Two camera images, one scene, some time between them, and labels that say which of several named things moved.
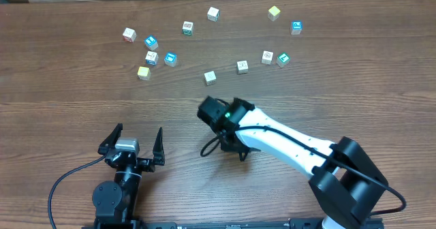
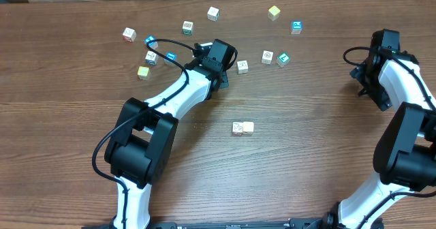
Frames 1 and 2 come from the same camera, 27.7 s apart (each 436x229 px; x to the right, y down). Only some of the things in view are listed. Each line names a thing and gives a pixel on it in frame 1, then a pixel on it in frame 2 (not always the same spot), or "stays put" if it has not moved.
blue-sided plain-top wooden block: (267, 57) stays put
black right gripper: (229, 147) -> (381, 97)
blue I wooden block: (152, 58) stays put
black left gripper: (148, 164) -> (224, 75)
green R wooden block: (242, 67) stays put
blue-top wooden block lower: (171, 59) stays put
